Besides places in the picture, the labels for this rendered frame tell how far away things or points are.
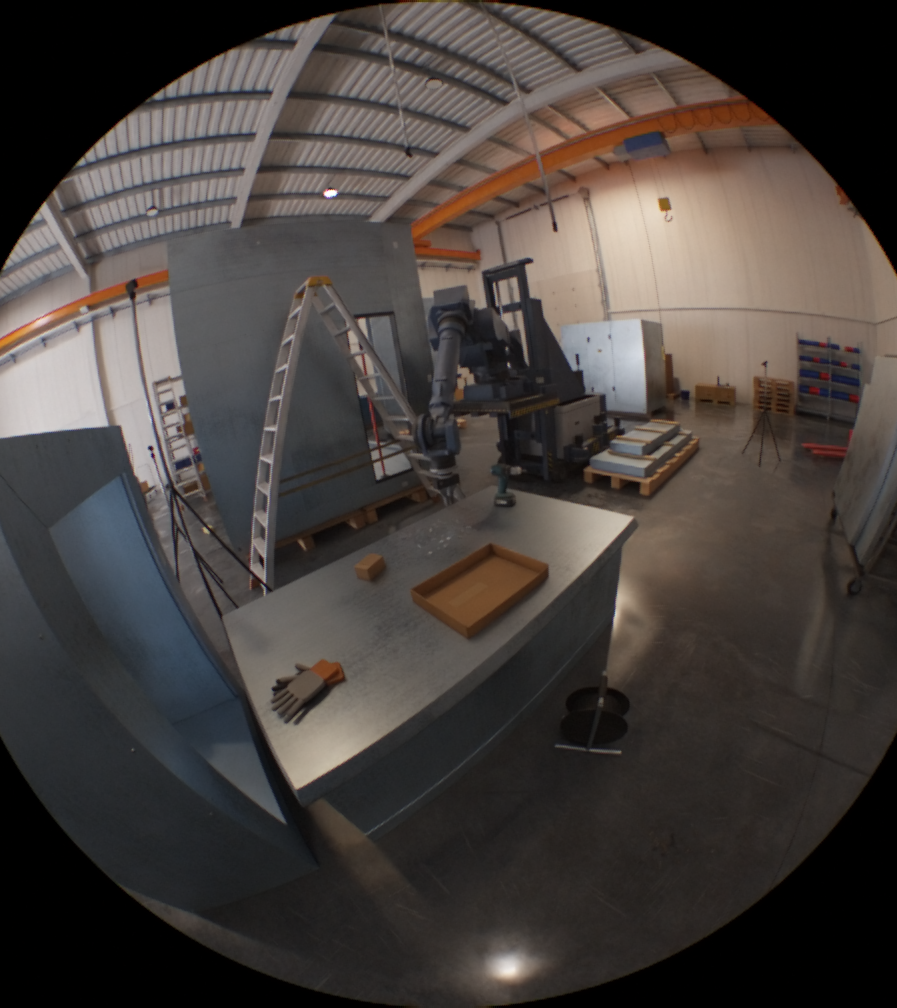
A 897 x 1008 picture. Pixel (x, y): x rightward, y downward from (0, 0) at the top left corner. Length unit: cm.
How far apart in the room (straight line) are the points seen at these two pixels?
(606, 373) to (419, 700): 783
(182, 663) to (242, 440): 206
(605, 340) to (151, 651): 841
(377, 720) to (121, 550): 126
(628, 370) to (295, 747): 795
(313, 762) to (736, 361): 1192
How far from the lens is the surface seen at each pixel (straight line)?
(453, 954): 146
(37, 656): 80
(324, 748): 100
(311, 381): 348
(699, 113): 955
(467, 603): 127
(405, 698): 102
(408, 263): 424
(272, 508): 262
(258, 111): 953
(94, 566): 180
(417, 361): 401
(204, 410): 333
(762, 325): 1181
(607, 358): 825
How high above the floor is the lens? 144
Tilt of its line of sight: 22 degrees down
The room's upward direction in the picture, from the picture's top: 9 degrees counter-clockwise
